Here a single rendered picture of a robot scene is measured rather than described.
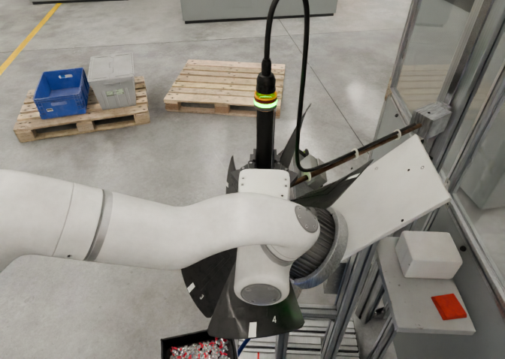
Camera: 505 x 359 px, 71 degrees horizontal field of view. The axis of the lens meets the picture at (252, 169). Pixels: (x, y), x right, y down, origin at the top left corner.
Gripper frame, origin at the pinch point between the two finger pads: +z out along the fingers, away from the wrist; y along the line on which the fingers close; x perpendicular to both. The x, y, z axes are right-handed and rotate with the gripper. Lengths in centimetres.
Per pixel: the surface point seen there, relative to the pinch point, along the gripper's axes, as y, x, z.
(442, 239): 62, -50, 20
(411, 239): 52, -50, 19
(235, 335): -5.3, -29.2, -25.1
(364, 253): 32, -44, 8
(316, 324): 31, -139, 30
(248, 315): -2.7, -27.9, -21.2
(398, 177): 37.4, -17.6, 14.9
